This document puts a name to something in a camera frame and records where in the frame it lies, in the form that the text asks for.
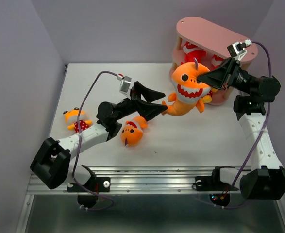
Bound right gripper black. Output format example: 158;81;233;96
196;57;257;96

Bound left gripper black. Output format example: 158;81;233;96
113;82;168;122

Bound red shark plush front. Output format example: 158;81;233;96
211;54;224;69

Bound red shark plush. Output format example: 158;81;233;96
183;41;206;63
211;54;224;69

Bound orange shark plush back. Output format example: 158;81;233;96
162;60;212;117

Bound orange shark plush facing camera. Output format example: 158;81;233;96
120;116;148;147

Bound yellow plush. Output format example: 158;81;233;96
201;88;218;103
63;107;92;133

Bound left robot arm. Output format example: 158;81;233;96
30;81;167;191

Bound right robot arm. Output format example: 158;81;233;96
197;58;285;200

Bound pink three-tier shelf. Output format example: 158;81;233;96
169;16;258;106

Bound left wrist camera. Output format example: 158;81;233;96
119;76;132;94

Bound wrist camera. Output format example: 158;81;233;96
227;42;248;62
119;76;132;94

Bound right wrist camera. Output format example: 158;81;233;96
227;42;248;62

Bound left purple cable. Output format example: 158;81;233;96
71;71;125;211

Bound aluminium rail frame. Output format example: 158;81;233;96
27;166;283;195

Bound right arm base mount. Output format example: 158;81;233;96
192;176;238;208

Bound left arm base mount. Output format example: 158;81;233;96
67;177;113;211

